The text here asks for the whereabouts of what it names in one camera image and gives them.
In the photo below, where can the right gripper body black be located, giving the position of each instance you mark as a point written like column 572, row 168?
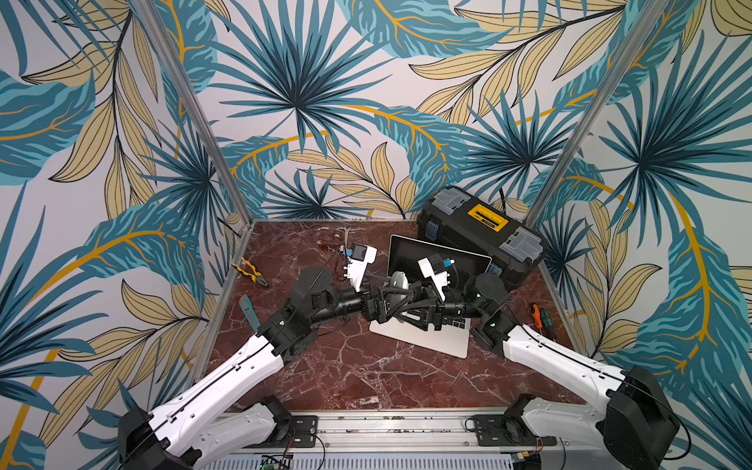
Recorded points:
column 436, row 306

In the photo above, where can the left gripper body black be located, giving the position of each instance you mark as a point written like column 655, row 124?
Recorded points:
column 368, row 308

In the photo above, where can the silver laptop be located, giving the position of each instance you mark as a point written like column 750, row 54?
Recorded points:
column 412, row 260

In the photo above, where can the white wireless mouse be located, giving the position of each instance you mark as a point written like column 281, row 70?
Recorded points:
column 398, row 280

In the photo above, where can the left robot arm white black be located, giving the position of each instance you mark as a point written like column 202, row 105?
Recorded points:
column 190, row 432

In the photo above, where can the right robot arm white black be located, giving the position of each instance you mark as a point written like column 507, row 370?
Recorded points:
column 625, row 411

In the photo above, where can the black yellow toolbox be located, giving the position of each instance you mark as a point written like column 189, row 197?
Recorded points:
column 456, row 219

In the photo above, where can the orange screwdriver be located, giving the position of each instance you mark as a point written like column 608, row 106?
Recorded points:
column 537, row 317

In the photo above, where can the green screwdriver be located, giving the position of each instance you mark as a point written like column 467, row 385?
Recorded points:
column 548, row 325

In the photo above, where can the yellow black pliers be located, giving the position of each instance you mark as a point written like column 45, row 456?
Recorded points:
column 249, row 270

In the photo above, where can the teal utility knife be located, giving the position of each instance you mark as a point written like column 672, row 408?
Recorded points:
column 247, row 308

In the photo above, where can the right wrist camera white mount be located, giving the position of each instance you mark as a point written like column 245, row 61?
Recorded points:
column 435, row 268

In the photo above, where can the aluminium front rail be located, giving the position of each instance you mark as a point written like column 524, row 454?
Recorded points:
column 411, row 439

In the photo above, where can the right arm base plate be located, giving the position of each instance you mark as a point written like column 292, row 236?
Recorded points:
column 500, row 430

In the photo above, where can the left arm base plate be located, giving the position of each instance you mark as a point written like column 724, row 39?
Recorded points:
column 299, row 431

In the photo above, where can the right aluminium corner post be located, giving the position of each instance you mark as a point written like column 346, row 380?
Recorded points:
column 622, row 63

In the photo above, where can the aluminium corner post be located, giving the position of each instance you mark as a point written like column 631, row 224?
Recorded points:
column 168, row 53
column 622, row 63

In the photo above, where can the left aluminium corner post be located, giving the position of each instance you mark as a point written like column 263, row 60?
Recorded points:
column 168, row 53

